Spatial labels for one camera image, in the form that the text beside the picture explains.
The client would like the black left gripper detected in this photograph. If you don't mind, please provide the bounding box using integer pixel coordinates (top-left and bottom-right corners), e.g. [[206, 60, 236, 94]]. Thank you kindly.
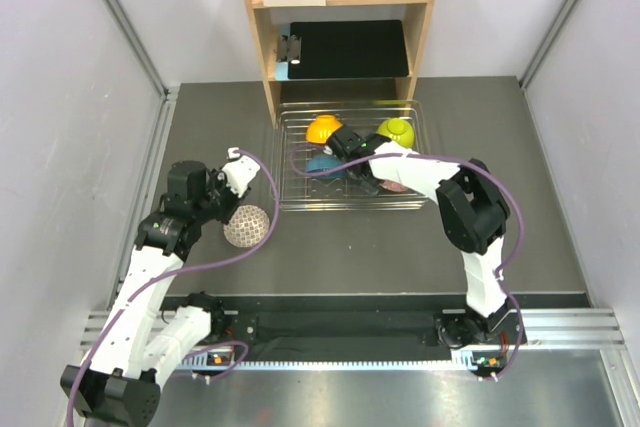
[[193, 165, 251, 225]]

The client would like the patterned white floral bowl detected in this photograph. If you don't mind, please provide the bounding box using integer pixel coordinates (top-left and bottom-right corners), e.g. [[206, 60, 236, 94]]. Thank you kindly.
[[380, 180, 409, 193]]

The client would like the blue bowl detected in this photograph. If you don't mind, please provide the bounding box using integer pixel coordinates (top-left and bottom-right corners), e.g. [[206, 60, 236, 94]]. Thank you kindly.
[[305, 153, 344, 180]]

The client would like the green bowl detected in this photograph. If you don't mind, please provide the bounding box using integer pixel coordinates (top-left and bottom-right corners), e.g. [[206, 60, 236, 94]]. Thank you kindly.
[[376, 117, 416, 149]]

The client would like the orange bowl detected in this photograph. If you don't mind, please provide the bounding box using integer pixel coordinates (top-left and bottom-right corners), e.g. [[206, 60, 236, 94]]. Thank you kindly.
[[305, 114, 343, 145]]

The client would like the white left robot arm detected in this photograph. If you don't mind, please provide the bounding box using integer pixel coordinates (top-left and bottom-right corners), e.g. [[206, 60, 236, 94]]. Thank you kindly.
[[60, 150, 260, 426]]

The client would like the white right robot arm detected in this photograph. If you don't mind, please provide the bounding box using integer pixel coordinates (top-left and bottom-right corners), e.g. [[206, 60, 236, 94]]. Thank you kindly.
[[325, 125, 510, 349]]

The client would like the black clipboard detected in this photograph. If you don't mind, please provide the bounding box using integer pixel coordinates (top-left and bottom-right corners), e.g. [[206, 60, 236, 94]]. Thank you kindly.
[[274, 20, 410, 81]]

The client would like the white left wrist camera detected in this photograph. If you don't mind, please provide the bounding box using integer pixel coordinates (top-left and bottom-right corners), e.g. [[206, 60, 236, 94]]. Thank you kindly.
[[221, 147, 261, 198]]

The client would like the metal wire dish rack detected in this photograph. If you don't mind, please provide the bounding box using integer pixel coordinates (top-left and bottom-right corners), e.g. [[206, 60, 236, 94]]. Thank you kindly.
[[271, 100, 430, 212]]

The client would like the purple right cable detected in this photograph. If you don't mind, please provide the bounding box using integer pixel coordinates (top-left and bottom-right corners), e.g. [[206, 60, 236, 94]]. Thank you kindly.
[[289, 144, 527, 381]]

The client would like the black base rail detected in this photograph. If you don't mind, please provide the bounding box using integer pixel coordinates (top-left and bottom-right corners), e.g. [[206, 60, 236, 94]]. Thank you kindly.
[[161, 293, 588, 364]]

